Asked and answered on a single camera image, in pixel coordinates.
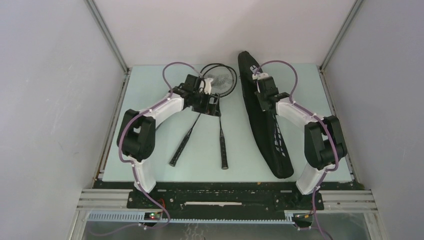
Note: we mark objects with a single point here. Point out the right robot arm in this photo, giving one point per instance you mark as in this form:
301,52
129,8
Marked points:
324,144

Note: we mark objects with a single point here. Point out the left controller board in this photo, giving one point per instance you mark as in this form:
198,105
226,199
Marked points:
152,216

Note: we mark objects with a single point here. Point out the black racket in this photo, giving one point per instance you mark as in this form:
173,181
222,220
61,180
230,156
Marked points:
183,142
225,80

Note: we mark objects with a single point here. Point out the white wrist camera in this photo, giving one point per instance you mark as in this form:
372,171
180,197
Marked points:
207,86
259,76

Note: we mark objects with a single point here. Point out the left aluminium frame post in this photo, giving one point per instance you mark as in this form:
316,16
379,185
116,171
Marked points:
107,34

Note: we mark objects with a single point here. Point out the right controller board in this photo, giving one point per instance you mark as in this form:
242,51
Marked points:
302,217

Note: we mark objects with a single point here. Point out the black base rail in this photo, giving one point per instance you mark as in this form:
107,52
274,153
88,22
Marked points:
225,201

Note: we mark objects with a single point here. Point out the right aluminium frame post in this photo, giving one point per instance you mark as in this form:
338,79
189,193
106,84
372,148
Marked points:
341,33

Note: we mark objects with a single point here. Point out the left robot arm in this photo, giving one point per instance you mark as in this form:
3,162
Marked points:
137,134

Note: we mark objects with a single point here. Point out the black racket bag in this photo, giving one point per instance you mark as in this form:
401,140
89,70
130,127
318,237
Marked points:
263,124

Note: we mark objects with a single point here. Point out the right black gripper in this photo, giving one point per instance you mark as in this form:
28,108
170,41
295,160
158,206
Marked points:
259,96

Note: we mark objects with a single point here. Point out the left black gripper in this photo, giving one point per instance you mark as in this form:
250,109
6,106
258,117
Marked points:
209,109

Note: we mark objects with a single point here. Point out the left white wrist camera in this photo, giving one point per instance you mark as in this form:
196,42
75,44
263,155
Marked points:
207,86

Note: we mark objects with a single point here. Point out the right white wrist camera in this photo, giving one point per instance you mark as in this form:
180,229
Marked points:
259,76

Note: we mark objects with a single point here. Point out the aluminium frame post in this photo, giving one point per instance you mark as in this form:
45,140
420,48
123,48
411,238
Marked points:
341,33
107,34

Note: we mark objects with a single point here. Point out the controller board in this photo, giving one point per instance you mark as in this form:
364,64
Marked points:
152,216
302,217

